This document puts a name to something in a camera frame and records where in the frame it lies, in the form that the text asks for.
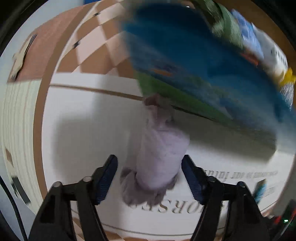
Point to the beige card on table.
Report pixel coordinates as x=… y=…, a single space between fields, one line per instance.
x=20 y=56

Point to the checkered printed tablecloth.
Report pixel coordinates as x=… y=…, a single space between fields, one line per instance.
x=78 y=100

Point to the white ONMAX pouch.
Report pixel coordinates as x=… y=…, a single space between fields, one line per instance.
x=275 y=61

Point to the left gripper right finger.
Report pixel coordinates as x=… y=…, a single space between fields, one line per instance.
x=244 y=220

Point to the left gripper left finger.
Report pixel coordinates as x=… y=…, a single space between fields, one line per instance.
x=54 y=219

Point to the yellow silver scrubbing sponge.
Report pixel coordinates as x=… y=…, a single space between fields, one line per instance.
x=287 y=87

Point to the lilac fluffy cloth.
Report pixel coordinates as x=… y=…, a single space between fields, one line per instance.
x=146 y=177

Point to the green snack bag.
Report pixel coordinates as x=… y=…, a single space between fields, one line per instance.
x=222 y=23

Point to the brown cardboard box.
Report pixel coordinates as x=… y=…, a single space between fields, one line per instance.
x=174 y=53

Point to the blue white snack bag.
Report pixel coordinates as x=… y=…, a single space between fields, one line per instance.
x=250 y=41

